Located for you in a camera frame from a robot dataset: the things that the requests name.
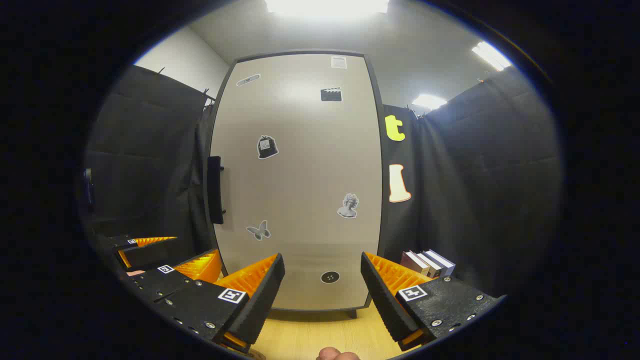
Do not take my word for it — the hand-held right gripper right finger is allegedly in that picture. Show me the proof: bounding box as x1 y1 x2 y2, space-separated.
360 251 508 352

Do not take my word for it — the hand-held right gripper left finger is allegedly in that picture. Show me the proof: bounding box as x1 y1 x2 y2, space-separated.
152 252 287 355

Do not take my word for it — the black cabinet door handle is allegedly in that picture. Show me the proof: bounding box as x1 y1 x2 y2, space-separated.
206 156 226 225

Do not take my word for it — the brown cover book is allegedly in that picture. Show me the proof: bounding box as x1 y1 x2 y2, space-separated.
416 251 444 279

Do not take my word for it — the black backdrop cloth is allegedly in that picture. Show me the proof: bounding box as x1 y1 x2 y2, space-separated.
85 65 563 296

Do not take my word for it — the ceiling light panel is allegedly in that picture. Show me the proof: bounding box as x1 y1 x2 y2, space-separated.
264 0 391 15
471 41 513 72
411 93 448 111

